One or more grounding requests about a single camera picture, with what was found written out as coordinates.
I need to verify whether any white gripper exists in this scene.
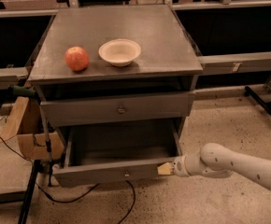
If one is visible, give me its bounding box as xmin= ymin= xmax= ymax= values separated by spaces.
xmin=157 ymin=156 xmax=190 ymax=177

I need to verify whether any grey drawer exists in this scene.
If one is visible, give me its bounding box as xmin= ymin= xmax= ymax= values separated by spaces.
xmin=53 ymin=119 xmax=182 ymax=188
xmin=41 ymin=91 xmax=195 ymax=127

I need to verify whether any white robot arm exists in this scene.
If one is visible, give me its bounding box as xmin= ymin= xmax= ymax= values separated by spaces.
xmin=157 ymin=143 xmax=271 ymax=191

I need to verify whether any grey top drawer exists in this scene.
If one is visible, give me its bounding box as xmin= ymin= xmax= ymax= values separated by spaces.
xmin=41 ymin=91 xmax=195 ymax=127

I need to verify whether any grey wooden drawer cabinet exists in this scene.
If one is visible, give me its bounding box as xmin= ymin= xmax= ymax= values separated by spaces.
xmin=27 ymin=4 xmax=204 ymax=185

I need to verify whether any white paper bowl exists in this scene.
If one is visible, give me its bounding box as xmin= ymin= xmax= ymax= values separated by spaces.
xmin=98 ymin=39 xmax=141 ymax=67

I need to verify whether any black tripod stand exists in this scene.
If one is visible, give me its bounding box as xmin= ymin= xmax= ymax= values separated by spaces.
xmin=18 ymin=160 xmax=40 ymax=224

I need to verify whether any red apple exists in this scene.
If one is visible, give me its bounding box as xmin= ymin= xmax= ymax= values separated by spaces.
xmin=64 ymin=47 xmax=90 ymax=72

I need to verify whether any cardboard box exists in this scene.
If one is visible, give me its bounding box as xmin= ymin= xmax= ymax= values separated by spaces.
xmin=0 ymin=96 xmax=64 ymax=161

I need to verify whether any black floor cable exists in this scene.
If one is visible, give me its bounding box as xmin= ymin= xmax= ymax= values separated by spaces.
xmin=0 ymin=123 xmax=136 ymax=224

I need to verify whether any grey right rail beam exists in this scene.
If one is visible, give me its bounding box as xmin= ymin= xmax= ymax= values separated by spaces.
xmin=198 ymin=51 xmax=271 ymax=76

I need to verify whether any grey rail beam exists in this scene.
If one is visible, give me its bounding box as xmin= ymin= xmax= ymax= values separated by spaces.
xmin=0 ymin=67 xmax=29 ymax=90
xmin=198 ymin=51 xmax=271 ymax=76

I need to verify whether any green handled pole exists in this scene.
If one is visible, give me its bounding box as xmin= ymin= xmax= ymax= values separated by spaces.
xmin=9 ymin=85 xmax=54 ymax=187

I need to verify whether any grey left rail beam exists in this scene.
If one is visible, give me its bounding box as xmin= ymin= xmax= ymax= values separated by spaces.
xmin=0 ymin=67 xmax=29 ymax=90

